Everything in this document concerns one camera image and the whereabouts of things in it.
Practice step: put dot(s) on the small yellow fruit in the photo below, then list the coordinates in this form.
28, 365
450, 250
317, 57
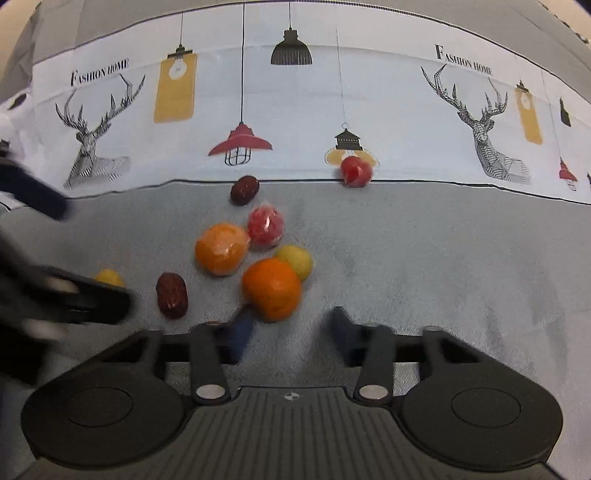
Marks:
109, 277

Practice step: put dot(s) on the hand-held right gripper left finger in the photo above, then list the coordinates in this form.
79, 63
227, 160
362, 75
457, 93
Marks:
240, 337

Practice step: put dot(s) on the bare orange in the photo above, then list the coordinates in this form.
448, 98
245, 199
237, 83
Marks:
271, 288

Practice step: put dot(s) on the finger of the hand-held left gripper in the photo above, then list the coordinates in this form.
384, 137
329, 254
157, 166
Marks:
104, 302
37, 191

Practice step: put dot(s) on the yellow-green round fruit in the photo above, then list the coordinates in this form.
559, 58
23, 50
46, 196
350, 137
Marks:
297, 261

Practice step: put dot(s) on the dark red date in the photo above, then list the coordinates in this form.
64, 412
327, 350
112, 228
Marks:
244, 190
171, 295

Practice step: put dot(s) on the orange in clear wrap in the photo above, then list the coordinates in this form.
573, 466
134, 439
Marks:
221, 249

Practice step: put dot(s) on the printed blanket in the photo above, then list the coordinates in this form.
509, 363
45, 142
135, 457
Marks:
415, 254

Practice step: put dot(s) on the red fruit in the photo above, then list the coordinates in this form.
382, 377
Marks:
356, 171
265, 226

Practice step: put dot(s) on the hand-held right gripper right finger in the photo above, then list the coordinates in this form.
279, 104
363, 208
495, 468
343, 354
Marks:
344, 337

